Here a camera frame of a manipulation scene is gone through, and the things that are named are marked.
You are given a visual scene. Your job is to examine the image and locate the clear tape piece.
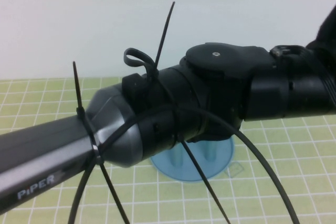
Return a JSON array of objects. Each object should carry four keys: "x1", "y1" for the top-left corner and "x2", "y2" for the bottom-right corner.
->
[{"x1": 226, "y1": 163, "x2": 244, "y2": 179}]

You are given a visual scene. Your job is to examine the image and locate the blue cup stand white caps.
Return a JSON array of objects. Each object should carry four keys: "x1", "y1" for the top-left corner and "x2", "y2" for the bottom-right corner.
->
[{"x1": 150, "y1": 136, "x2": 236, "y2": 182}]

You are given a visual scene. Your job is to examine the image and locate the black strap loop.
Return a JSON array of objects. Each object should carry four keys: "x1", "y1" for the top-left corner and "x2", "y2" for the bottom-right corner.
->
[{"x1": 123, "y1": 47, "x2": 158, "y2": 78}]

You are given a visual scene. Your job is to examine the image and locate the black camera cable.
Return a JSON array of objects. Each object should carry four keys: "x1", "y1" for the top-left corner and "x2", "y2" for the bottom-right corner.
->
[{"x1": 67, "y1": 106, "x2": 300, "y2": 224}]

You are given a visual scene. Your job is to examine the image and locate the black zip tie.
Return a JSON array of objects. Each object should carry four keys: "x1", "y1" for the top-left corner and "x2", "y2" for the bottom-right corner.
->
[
  {"x1": 72, "y1": 60, "x2": 102, "y2": 158},
  {"x1": 167, "y1": 103, "x2": 233, "y2": 224},
  {"x1": 153, "y1": 1, "x2": 176, "y2": 78},
  {"x1": 91, "y1": 142, "x2": 131, "y2": 224}
]

